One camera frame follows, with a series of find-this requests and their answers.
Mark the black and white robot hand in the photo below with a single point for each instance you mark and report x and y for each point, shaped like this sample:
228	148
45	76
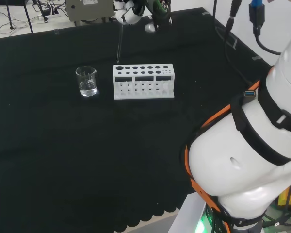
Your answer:
129	14

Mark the clear glass rod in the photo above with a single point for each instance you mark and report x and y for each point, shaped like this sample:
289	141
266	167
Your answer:
120	43

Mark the white test tube rack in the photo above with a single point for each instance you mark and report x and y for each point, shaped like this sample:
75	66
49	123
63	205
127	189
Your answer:
133	78

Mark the grey metal cabinet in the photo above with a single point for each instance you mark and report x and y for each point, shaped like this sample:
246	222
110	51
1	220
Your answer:
92	12

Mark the white power strip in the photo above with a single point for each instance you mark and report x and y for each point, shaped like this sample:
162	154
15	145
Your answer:
53	15

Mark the glass beaker with water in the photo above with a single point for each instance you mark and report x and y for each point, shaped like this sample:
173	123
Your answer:
87	89

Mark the black tripod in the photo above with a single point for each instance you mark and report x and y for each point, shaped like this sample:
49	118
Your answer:
29	19

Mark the grey tape outline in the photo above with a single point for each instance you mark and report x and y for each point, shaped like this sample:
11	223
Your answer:
235	43

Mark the black equipment box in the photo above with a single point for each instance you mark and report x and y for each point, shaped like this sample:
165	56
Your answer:
12	2

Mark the grey tape strip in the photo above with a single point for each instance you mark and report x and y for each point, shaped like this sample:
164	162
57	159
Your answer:
257	58

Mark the black bench cloth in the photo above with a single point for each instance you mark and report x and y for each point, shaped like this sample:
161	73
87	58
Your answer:
63	145

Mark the yellow stop button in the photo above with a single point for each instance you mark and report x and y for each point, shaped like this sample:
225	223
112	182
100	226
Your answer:
285	197

